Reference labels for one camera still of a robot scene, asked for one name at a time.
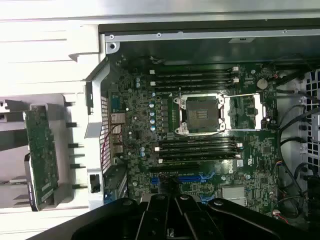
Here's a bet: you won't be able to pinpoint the blue expansion slot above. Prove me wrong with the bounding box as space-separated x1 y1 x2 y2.
150 175 202 185

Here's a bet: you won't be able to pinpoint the RAM slot white latches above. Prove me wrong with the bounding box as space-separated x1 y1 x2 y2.
157 153 242 165
149 77 241 87
149 65 241 75
154 142 243 152

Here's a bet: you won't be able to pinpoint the RAM slot black latches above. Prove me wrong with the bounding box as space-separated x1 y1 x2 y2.
152 71 241 81
158 148 238 158
153 83 241 92
158 136 238 146

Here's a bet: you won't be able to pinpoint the black expansion slot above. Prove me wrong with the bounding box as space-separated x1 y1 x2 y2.
148 162 201 171

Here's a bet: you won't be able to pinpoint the silver chipset heatsink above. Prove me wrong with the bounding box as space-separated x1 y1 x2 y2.
221 186 247 207

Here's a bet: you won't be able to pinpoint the silver port block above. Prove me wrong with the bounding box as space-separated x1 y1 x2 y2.
109 142 125 155
109 112 125 126

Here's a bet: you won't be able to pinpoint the metal socket cover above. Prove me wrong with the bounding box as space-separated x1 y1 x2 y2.
223 92 267 131

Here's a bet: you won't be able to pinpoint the CPU socket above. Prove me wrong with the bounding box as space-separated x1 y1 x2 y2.
173 93 226 137

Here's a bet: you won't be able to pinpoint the grey parts rack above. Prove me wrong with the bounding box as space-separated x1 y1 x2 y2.
0 92 87 213

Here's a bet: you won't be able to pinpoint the green motherboard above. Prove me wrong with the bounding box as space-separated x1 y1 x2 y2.
107 59 280 216

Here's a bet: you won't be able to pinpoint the perforated metal drive cage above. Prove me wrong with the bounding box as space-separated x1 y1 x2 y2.
298 69 320 173

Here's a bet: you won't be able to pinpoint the black PC case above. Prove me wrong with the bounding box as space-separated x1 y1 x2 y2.
84 17 320 240

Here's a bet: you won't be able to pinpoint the thin red wire pair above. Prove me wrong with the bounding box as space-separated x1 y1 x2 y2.
100 123 124 164

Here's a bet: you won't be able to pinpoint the black internal cable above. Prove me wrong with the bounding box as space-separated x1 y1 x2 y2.
277 103 320 201

